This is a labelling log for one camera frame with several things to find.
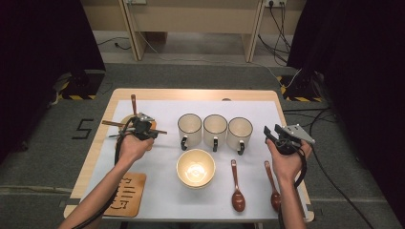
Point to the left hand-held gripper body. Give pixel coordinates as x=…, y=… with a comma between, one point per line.
x=141, y=129

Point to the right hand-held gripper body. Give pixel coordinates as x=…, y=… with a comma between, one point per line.
x=297, y=133

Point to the wooden coaster with cutout pattern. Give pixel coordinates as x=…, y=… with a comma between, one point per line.
x=153, y=124
x=137, y=191

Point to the cream ceramic bowl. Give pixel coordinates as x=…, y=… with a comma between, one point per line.
x=127, y=118
x=196, y=168

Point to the reddish brown wooden spoon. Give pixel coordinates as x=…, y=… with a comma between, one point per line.
x=274, y=198
x=133, y=103
x=238, y=200

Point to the person's left hand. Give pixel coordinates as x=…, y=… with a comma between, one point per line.
x=133, y=149

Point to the person's right hand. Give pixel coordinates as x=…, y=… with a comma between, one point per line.
x=288, y=168

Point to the black stand base striped tape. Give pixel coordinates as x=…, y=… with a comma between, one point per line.
x=299, y=87
x=86, y=84

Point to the white table mat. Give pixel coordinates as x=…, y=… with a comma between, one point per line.
x=197, y=106

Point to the black curtain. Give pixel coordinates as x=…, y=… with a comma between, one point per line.
x=366, y=63
x=31, y=47

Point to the beige wooden desk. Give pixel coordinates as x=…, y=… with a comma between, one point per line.
x=191, y=19

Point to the white wall socket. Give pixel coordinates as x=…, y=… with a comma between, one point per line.
x=275, y=2

